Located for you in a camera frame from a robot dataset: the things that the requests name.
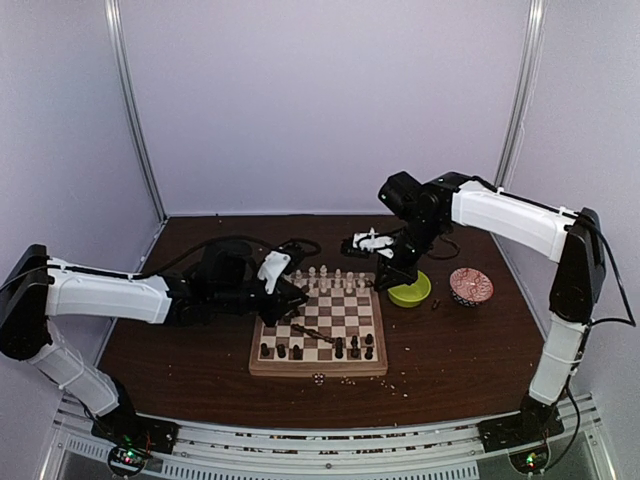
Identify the dark king chess piece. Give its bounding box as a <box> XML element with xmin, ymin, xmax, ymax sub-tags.
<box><xmin>334</xmin><ymin>337</ymin><xmax>344</xmax><ymax>360</ymax></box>

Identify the aluminium corner post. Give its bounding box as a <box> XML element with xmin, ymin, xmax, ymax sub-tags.
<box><xmin>492</xmin><ymin>0</ymin><xmax>546</xmax><ymax>191</ymax></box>
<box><xmin>104</xmin><ymin>0</ymin><xmax>168</xmax><ymax>222</ymax></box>

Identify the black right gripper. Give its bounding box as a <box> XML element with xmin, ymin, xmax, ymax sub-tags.
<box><xmin>374</xmin><ymin>215</ymin><xmax>445</xmax><ymax>292</ymax></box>

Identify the red patterned bowl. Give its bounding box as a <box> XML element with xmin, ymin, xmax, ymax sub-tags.
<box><xmin>449</xmin><ymin>267</ymin><xmax>494</xmax><ymax>307</ymax></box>

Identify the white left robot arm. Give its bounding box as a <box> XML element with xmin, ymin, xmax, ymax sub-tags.
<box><xmin>1</xmin><ymin>236</ymin><xmax>320</xmax><ymax>444</ymax></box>

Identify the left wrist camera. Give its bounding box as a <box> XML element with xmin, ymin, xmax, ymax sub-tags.
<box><xmin>257</xmin><ymin>250</ymin><xmax>292</xmax><ymax>295</ymax></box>

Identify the lime green bowl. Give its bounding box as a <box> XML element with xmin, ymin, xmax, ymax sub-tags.
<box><xmin>387</xmin><ymin>271</ymin><xmax>432</xmax><ymax>308</ymax></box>

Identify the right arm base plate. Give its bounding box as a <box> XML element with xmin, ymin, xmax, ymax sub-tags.
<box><xmin>477</xmin><ymin>413</ymin><xmax>565</xmax><ymax>453</ymax></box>

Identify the aluminium front frame rail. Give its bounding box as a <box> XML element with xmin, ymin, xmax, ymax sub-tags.
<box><xmin>42</xmin><ymin>392</ymin><xmax>609</xmax><ymax>480</ymax></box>

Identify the right aluminium corner post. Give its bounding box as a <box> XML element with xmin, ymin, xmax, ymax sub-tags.
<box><xmin>492</xmin><ymin>0</ymin><xmax>546</xmax><ymax>191</ymax></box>

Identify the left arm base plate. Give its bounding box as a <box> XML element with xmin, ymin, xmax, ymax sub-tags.
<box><xmin>91</xmin><ymin>416</ymin><xmax>179</xmax><ymax>454</ymax></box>

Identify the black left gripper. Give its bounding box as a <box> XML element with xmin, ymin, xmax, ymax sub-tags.
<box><xmin>211</xmin><ymin>275</ymin><xmax>308</xmax><ymax>327</ymax></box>

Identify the pile of dark chess pieces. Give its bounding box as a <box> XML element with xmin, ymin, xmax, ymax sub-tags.
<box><xmin>291</xmin><ymin>324</ymin><xmax>335</xmax><ymax>344</ymax></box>

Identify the dark knight chess piece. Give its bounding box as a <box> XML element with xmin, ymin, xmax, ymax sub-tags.
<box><xmin>349</xmin><ymin>335</ymin><xmax>361</xmax><ymax>359</ymax></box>

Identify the row of white chess pieces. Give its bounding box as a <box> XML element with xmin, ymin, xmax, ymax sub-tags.
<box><xmin>286</xmin><ymin>265</ymin><xmax>373</xmax><ymax>297</ymax></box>

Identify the wooden chess board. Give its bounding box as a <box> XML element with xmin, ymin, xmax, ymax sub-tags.
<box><xmin>248</xmin><ymin>287</ymin><xmax>388</xmax><ymax>378</ymax></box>

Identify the left aluminium corner post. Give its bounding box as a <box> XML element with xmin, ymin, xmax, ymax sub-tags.
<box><xmin>104</xmin><ymin>0</ymin><xmax>168</xmax><ymax>222</ymax></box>

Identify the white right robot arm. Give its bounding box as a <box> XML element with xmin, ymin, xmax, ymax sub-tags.
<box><xmin>370</xmin><ymin>171</ymin><xmax>606</xmax><ymax>442</ymax></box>

